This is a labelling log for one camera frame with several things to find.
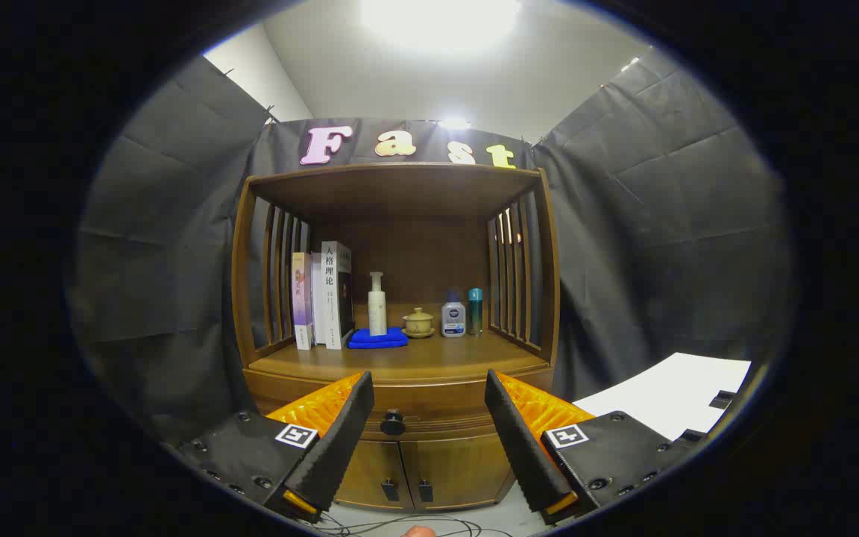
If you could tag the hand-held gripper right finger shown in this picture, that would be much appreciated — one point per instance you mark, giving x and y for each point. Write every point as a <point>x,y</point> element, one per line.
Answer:
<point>519,447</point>

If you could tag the purple book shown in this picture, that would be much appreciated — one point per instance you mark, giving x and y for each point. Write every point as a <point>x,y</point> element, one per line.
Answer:
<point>301,298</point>

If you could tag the wooden drawer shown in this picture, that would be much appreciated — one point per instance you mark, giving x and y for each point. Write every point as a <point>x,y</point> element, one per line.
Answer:
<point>429,406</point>

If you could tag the beige lidded teacup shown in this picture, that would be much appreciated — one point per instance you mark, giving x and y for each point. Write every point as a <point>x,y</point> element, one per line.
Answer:
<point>418,322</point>

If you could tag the wooden cabinet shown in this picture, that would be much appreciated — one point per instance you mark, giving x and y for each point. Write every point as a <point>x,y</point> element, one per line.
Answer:
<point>400,194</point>

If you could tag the small ceiling light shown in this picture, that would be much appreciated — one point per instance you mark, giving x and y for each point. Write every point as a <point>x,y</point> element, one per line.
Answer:
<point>453,123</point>

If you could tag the thin white book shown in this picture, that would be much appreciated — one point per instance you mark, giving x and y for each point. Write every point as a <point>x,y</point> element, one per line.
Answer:
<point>318,298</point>

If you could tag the small teal bottle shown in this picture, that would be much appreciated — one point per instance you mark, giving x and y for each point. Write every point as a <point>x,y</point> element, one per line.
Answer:
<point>476,309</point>

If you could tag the white bottle with blue cap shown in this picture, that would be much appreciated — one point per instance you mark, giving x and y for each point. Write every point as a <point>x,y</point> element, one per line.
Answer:
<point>453,319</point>

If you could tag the blue folded cloth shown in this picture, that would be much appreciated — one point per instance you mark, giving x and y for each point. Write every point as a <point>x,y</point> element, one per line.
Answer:
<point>377,339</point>

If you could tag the thick white and black book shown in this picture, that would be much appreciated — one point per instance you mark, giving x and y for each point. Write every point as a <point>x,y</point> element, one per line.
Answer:
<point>334,298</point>

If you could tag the white pump bottle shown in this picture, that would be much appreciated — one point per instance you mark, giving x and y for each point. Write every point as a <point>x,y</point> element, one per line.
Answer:
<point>377,306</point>

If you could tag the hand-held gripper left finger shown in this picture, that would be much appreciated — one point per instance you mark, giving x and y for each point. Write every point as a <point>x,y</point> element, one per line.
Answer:
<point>340,440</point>

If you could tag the white board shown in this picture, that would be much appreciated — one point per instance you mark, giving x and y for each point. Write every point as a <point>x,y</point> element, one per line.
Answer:
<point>668,395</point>

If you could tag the black drawer knob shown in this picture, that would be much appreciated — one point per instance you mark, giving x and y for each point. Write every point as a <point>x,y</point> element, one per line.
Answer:
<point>392,423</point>

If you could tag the wooden countertop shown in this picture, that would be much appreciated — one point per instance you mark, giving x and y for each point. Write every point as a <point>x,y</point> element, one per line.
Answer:
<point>429,358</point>

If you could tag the wooden cabinet door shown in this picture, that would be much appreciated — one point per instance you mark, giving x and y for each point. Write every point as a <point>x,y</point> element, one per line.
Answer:
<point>373,473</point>
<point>459,470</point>

